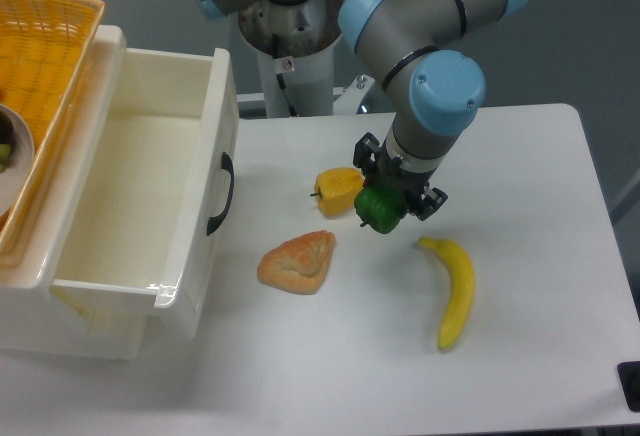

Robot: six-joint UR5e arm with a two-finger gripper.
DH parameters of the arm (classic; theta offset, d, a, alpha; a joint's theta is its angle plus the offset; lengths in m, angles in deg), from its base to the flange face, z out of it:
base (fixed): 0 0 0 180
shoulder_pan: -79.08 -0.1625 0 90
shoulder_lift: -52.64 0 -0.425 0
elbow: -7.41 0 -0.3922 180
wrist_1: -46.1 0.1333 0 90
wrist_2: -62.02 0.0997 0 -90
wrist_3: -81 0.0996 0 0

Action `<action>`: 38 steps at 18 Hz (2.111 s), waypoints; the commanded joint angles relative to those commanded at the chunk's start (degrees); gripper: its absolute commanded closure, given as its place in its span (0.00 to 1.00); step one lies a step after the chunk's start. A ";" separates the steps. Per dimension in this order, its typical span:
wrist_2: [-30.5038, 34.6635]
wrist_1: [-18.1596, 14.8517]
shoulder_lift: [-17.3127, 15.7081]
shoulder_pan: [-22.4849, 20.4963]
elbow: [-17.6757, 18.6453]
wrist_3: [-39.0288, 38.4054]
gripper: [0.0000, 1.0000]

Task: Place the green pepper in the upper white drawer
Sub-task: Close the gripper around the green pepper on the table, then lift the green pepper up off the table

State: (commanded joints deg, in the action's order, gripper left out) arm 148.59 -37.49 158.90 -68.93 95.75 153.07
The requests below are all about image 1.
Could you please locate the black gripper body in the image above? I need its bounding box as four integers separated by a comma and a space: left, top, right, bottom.
372, 145, 425, 206

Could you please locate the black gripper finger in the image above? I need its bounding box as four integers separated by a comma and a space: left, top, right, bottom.
353, 132, 380, 175
404, 184, 448, 221

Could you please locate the green bell pepper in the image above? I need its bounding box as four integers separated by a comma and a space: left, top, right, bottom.
354, 181, 404, 234

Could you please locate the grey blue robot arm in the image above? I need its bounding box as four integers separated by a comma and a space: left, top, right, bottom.
196, 0, 529, 234

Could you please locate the yellow bell pepper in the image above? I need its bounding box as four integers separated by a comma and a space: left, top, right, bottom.
310, 167, 364, 217

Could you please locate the white open upper drawer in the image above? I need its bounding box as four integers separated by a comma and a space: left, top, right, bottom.
54, 49, 239, 340

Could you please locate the white drawer cabinet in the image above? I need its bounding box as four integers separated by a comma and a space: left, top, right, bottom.
1, 26, 147, 359

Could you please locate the yellow banana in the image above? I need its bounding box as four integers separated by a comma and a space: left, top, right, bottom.
419, 237, 476, 352

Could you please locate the brown bread pastry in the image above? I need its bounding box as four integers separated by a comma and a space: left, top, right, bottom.
257, 230, 336, 295

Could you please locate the black object at table edge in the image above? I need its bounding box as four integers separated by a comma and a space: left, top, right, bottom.
617, 361, 640, 413

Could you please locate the yellow plastic basket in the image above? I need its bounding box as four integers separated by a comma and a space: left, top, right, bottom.
1, 0, 105, 265

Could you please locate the white bowl with food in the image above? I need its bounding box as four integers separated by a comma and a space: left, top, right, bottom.
1, 104, 35, 225

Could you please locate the black cable on pedestal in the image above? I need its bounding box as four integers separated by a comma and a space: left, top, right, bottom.
272, 35, 301, 118

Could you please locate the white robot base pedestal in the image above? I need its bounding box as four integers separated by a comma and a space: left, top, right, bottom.
238, 0, 342, 118

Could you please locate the black drawer handle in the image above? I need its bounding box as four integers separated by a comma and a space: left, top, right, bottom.
206, 151, 236, 236

